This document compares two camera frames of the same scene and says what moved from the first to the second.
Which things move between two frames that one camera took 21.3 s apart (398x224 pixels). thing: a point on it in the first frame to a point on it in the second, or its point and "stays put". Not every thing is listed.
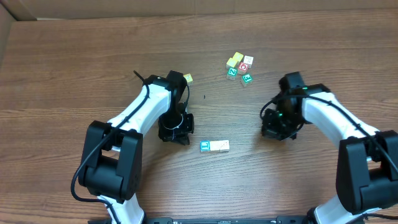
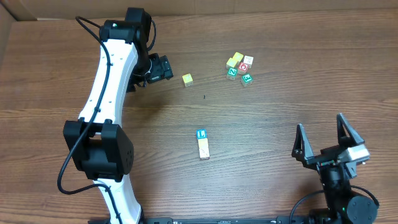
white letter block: [248, 60] stays put
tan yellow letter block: [214, 145] to [203, 143]
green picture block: [246, 79] stays put
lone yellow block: [189, 79] stays put
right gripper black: [277, 130] to [325, 158]
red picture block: [242, 68] stays put
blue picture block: [204, 145] to [201, 134]
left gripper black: [176, 133] to [165, 68]
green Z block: [232, 73] stays put
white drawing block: [224, 145] to [204, 153]
